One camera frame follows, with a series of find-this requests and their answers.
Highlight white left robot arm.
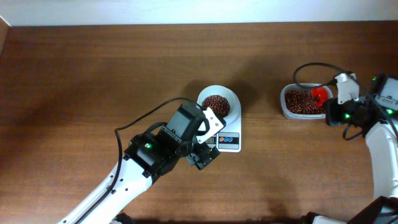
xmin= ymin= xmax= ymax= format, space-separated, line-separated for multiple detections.
xmin=61 ymin=103 xmax=226 ymax=223

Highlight red adzuki beans in container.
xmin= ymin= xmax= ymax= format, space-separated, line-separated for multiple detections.
xmin=285 ymin=90 xmax=325 ymax=114

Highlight orange measuring scoop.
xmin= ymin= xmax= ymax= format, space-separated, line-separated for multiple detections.
xmin=312 ymin=87 xmax=329 ymax=108

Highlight white round bowl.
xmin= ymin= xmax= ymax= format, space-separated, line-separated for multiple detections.
xmin=197 ymin=85 xmax=241 ymax=124

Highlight white digital kitchen scale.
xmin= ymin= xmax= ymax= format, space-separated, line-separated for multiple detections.
xmin=205 ymin=104 xmax=242 ymax=153

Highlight clear plastic food container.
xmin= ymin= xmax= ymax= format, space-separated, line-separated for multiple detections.
xmin=280 ymin=84 xmax=333 ymax=120

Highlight red beans in bowl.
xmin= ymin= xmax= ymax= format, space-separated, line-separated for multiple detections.
xmin=202 ymin=95 xmax=231 ymax=118

